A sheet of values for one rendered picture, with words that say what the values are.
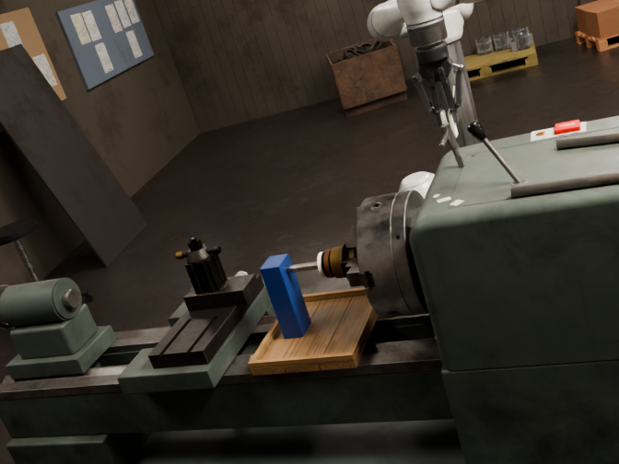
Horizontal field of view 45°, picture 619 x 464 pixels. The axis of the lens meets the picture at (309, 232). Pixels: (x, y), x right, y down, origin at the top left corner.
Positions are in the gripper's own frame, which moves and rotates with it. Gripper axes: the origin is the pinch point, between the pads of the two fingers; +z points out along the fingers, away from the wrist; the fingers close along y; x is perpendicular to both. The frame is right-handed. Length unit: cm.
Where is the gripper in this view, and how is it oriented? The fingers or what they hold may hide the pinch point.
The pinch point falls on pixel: (449, 123)
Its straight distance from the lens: 189.8
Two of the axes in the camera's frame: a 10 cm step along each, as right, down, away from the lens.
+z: 2.9, 8.9, 3.5
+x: -3.0, 4.3, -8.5
